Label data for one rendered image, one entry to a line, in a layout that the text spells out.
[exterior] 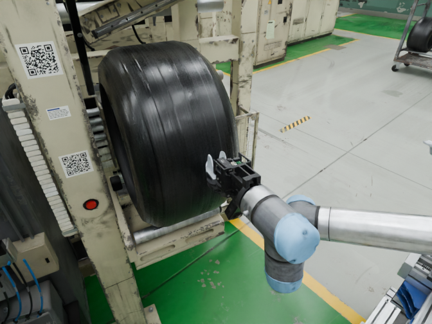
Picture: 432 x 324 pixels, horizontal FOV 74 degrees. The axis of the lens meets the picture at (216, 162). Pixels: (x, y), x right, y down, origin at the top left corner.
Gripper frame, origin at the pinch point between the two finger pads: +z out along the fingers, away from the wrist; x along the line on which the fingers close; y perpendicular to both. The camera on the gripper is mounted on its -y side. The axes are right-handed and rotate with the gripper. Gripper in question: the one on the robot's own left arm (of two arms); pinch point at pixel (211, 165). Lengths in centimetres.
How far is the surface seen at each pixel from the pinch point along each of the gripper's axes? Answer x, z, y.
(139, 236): 20.0, 18.5, -31.5
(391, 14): -993, 624, -37
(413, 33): -499, 248, -28
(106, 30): 11, 58, 30
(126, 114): 17.0, 10.5, 14.7
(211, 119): -2.8, 4.2, 11.2
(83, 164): 30.1, 22.2, -1.5
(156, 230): 13.9, 18.4, -31.6
